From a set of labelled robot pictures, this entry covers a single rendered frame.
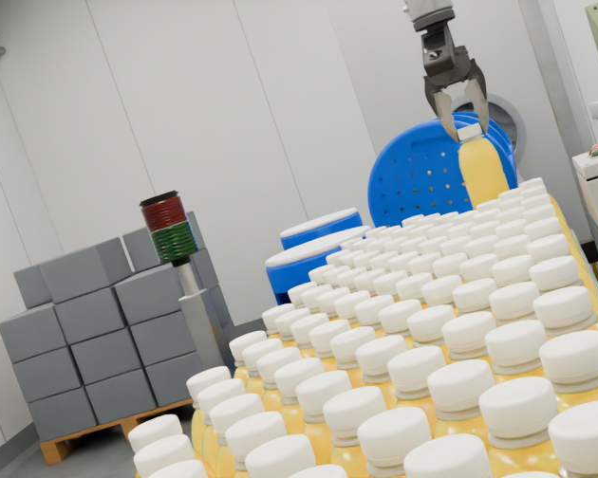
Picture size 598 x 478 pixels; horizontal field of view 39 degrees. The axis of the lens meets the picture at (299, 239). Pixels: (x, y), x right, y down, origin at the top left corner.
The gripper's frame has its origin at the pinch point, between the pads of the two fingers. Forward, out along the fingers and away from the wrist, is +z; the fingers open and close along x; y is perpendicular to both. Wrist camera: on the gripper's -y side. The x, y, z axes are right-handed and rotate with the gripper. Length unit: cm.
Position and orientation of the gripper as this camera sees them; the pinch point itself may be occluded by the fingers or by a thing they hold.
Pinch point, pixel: (469, 130)
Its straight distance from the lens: 144.8
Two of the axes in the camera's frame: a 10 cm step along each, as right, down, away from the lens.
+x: -9.1, 2.9, 2.8
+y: 2.4, -1.6, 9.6
